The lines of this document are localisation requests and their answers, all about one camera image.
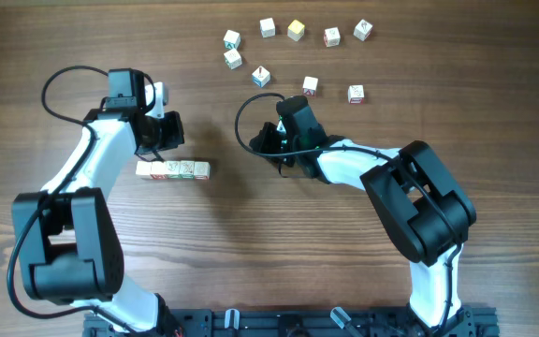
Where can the white block letter K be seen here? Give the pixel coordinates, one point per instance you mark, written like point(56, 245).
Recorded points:
point(362, 30)

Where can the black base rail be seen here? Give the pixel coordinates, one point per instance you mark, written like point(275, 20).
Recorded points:
point(380, 321)

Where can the white block green O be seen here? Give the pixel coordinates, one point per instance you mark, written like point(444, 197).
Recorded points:
point(173, 169)

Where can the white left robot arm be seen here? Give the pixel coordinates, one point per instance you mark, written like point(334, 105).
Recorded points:
point(67, 257)

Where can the white block teal A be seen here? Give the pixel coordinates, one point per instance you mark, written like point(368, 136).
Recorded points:
point(232, 39)

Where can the white block red W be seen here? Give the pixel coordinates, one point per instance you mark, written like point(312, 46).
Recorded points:
point(158, 170)

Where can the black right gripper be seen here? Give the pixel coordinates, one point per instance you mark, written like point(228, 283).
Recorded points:
point(265, 142)

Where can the white block numeral one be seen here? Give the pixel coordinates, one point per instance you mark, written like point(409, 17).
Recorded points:
point(187, 169)

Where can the white block red A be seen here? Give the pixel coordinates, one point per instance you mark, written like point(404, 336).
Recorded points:
point(309, 86)

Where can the white block Z red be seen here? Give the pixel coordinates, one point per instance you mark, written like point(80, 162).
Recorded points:
point(355, 94)

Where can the white block blue P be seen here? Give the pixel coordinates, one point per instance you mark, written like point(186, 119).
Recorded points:
point(267, 27)

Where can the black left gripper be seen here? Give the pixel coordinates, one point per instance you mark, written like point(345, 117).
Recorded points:
point(176, 138)

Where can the yellow topped block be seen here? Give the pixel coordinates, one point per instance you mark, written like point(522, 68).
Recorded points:
point(296, 30)

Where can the white block green Z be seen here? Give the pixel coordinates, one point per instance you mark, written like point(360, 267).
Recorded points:
point(233, 59)

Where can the white block red side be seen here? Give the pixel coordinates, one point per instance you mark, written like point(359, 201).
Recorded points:
point(332, 37)

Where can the white block paw print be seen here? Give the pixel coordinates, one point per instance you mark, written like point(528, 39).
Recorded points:
point(143, 170)

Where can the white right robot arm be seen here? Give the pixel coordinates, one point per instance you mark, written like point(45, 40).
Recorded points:
point(422, 208)

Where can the white block blue X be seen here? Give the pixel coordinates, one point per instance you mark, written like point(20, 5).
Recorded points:
point(261, 76)

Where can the white block letter E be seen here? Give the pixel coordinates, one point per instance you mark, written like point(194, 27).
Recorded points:
point(202, 170)

